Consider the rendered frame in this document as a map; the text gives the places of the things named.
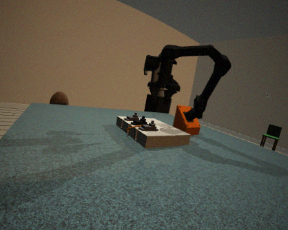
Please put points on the cream flat panel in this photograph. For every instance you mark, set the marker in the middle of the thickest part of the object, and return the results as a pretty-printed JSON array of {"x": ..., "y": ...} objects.
[{"x": 156, "y": 134}]

